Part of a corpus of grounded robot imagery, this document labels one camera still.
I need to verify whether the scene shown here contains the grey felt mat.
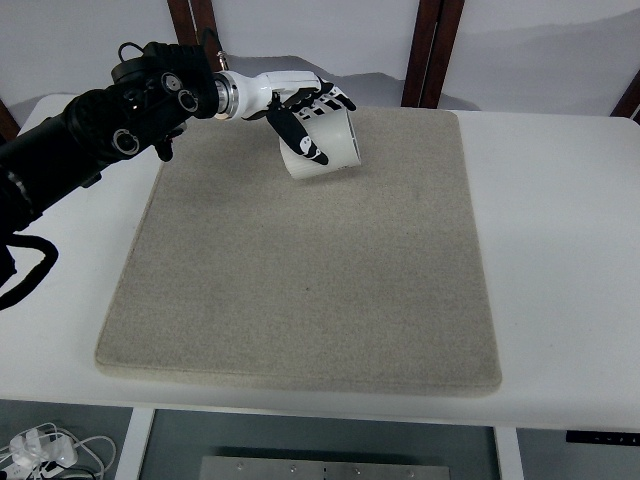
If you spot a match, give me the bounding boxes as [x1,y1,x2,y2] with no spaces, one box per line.
[94,99,503,399]

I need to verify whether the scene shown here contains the white table leg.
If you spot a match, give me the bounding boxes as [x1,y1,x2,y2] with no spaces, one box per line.
[115,407,156,480]
[494,427,524,480]

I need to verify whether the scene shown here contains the grey metal plate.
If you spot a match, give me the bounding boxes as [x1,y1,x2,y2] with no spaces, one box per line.
[199,454,454,480]

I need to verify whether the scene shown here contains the white power adapter with cables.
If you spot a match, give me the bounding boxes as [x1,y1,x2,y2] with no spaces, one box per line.
[0,422,117,480]

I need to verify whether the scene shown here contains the brown wooden screen post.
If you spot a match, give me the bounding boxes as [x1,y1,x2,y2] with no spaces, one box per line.
[191,0,227,76]
[401,0,444,107]
[0,97,21,146]
[612,69,640,121]
[422,0,466,109]
[167,0,204,49]

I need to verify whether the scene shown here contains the black table control panel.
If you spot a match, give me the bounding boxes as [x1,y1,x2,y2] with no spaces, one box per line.
[566,429,640,445]

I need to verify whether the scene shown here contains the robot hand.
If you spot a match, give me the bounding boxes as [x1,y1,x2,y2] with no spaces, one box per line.
[230,69,358,167]

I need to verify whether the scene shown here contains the white cup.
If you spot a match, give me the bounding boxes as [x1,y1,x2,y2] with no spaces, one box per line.
[277,110,362,180]

